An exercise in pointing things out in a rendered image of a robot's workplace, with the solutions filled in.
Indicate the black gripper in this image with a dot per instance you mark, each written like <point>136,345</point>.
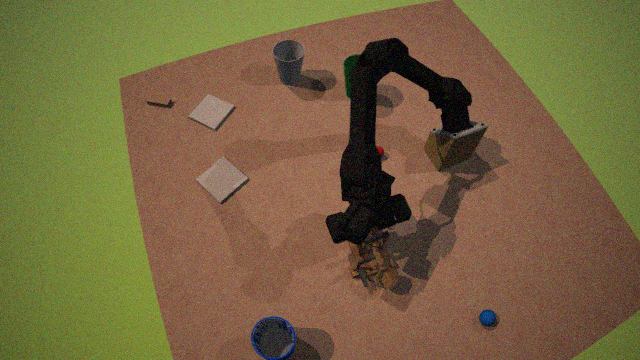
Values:
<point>397,206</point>

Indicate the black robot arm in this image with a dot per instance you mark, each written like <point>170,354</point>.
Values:
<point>363,184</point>

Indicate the dark grey cup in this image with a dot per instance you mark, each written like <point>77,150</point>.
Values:
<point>289,57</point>

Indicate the green cup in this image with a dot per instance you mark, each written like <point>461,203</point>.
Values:
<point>348,65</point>

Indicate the dark blue cup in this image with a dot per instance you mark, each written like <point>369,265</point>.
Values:
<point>273,338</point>

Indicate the blue ball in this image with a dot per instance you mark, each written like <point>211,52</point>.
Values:
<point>487,317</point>

